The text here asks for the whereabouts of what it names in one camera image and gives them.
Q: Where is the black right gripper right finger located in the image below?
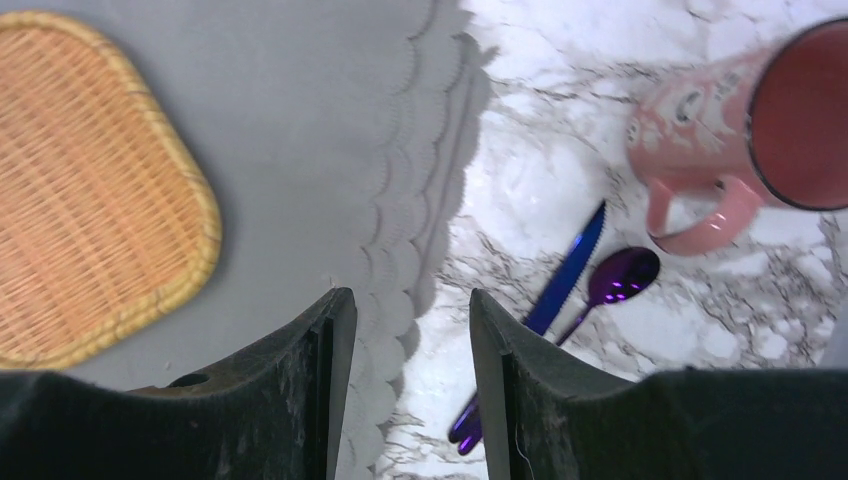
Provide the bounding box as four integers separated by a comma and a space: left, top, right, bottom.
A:
469, 289, 847, 479

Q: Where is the purple iridescent spoon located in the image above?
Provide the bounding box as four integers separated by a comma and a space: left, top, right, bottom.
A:
457, 246, 662, 457

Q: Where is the woven yellow wicker tray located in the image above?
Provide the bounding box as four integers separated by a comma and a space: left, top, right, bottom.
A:
1, 10, 222, 370

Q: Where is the pink patterned cup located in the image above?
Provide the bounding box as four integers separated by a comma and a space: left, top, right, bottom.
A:
626, 18, 847, 256

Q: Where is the grey scalloped cloth placemat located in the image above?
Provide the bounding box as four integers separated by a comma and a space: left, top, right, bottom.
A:
1, 1, 489, 479

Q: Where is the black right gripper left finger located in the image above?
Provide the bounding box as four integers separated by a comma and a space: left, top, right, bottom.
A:
1, 288, 358, 479

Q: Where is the purple iridescent knife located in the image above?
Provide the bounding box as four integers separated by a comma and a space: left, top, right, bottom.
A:
448, 200, 607, 455

